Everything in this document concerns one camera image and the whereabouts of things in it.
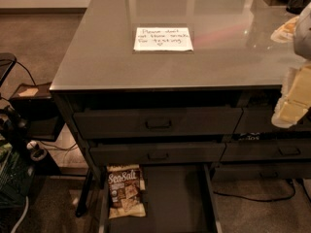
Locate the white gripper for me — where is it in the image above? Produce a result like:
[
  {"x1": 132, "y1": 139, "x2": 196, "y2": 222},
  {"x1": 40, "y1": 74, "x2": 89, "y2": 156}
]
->
[{"x1": 270, "y1": 17, "x2": 311, "y2": 128}]

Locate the brown sea salt chip bag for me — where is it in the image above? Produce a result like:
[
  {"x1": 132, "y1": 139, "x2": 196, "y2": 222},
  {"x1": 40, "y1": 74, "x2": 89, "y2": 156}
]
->
[{"x1": 107, "y1": 164, "x2": 146, "y2": 218}]

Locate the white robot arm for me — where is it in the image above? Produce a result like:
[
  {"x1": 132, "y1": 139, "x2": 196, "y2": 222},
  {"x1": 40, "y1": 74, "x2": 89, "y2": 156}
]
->
[{"x1": 271, "y1": 3, "x2": 311, "y2": 128}]

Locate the top right drawer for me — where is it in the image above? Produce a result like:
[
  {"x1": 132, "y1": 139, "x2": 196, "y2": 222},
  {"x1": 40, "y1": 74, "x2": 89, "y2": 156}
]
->
[{"x1": 235, "y1": 107, "x2": 311, "y2": 133}]

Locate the middle right drawer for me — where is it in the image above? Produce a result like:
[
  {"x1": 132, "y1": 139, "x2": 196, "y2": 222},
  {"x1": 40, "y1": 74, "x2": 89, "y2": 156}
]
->
[{"x1": 221, "y1": 139, "x2": 311, "y2": 162}]

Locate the snack bag in right drawer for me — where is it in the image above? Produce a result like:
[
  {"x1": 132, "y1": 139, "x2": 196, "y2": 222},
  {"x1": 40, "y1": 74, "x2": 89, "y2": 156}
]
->
[{"x1": 233, "y1": 133, "x2": 260, "y2": 141}]

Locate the bottom right drawer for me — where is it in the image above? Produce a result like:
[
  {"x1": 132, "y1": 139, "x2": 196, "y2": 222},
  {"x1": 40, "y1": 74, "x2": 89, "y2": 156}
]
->
[{"x1": 213, "y1": 162, "x2": 311, "y2": 181}]

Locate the middle left drawer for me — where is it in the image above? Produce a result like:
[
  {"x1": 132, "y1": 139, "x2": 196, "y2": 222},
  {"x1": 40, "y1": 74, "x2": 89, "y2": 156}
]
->
[{"x1": 89, "y1": 142, "x2": 225, "y2": 166}]

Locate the dark grey drawer cabinet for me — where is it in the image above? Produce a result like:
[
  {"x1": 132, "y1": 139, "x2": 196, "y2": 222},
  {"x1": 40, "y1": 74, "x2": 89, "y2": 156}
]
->
[{"x1": 49, "y1": 0, "x2": 311, "y2": 233}]

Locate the open bottom left drawer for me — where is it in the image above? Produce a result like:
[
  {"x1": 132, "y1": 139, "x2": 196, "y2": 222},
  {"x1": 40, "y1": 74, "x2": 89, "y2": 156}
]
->
[{"x1": 98, "y1": 164, "x2": 223, "y2": 233}]

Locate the top left drawer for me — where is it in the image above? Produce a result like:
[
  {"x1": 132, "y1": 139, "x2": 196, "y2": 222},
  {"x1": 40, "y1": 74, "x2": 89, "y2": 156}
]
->
[{"x1": 73, "y1": 107, "x2": 242, "y2": 139}]

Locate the white handwritten paper note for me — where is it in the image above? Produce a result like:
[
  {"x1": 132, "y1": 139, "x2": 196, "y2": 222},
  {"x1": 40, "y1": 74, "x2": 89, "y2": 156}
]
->
[{"x1": 133, "y1": 27, "x2": 193, "y2": 51}]

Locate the dark side table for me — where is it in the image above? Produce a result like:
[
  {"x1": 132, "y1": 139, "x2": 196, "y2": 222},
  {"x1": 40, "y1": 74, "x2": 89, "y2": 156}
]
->
[{"x1": 9, "y1": 83, "x2": 64, "y2": 142}]

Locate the black crate on left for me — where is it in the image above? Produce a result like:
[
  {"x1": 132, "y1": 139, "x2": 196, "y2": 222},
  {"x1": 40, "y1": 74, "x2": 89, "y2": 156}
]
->
[{"x1": 0, "y1": 140, "x2": 34, "y2": 209}]

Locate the black cable on floor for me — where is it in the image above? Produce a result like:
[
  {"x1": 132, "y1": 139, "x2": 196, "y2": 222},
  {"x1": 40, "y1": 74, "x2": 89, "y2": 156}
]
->
[{"x1": 213, "y1": 178, "x2": 297, "y2": 203}]

